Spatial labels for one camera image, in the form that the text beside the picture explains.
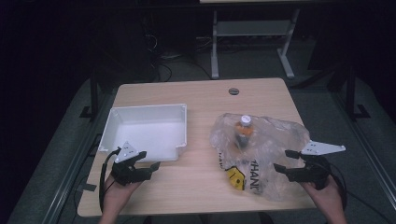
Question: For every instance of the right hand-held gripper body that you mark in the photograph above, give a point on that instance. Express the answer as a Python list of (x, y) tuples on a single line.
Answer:
[(314, 174)]

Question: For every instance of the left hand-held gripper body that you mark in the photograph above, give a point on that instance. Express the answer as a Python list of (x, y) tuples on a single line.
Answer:
[(124, 171)]

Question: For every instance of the clear printed plastic bag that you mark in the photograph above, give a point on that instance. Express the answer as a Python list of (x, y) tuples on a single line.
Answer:
[(274, 140)]

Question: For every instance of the orange bottle with white cap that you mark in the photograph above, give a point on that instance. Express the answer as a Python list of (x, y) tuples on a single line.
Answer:
[(243, 132)]

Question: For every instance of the person's left hand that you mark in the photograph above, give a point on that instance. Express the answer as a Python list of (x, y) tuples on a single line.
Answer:
[(116, 197)]

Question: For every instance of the person's right hand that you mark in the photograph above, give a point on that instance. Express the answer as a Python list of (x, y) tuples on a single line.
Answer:
[(330, 200)]

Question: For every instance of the white plastic tray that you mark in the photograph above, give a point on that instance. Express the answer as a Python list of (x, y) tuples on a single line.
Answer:
[(149, 137)]

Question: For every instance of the grey tape strip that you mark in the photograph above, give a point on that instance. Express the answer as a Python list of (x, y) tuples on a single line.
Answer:
[(88, 187)]

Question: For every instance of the black metal stand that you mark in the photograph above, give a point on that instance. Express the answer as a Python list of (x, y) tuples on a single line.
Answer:
[(351, 93), (94, 96)]

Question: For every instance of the grey round table grommet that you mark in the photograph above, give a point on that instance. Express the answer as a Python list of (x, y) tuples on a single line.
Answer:
[(233, 91)]

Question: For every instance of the aluminium floor rail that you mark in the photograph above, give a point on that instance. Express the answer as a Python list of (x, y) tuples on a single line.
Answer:
[(370, 155), (70, 174)]

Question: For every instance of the white metal desk frame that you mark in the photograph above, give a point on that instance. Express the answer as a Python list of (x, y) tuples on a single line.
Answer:
[(252, 28)]

